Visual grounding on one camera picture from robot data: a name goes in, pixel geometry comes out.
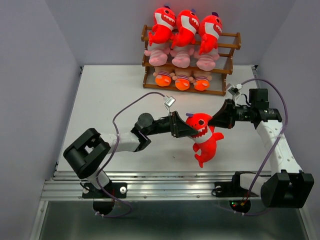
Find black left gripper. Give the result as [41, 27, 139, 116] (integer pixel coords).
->
[145, 111, 198, 138]

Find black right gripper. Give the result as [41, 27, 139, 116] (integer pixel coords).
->
[205, 98, 254, 129]

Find red shark plush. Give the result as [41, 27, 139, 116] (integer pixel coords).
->
[198, 12, 223, 55]
[186, 113, 224, 168]
[148, 5, 177, 47]
[171, 9, 200, 49]

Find boy doll from corner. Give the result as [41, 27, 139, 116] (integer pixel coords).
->
[193, 70, 212, 91]

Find boy doll face up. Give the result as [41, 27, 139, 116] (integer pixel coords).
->
[172, 68, 195, 91]

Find boy doll black hair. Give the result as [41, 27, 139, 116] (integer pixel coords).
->
[153, 66, 175, 87]

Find pink pig plush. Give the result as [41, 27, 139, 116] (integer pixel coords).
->
[194, 48, 220, 72]
[170, 45, 195, 69]
[144, 42, 171, 67]

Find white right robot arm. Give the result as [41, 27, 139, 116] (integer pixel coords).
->
[208, 84, 314, 209]

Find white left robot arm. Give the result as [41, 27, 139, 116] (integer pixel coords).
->
[62, 111, 198, 199]

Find wooden three-tier shelf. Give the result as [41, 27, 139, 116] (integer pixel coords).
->
[141, 24, 241, 96]

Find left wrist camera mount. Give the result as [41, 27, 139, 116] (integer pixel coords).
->
[163, 95, 176, 113]

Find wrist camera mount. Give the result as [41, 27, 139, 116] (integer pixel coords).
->
[163, 95, 176, 113]
[226, 83, 243, 104]

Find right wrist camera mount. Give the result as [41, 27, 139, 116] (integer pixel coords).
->
[226, 83, 243, 104]

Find aluminium rail frame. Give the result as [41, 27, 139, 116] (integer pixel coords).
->
[41, 65, 318, 240]

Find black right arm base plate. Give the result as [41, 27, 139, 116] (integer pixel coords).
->
[211, 181, 248, 198]

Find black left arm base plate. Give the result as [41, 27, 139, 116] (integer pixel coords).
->
[80, 182, 128, 199]

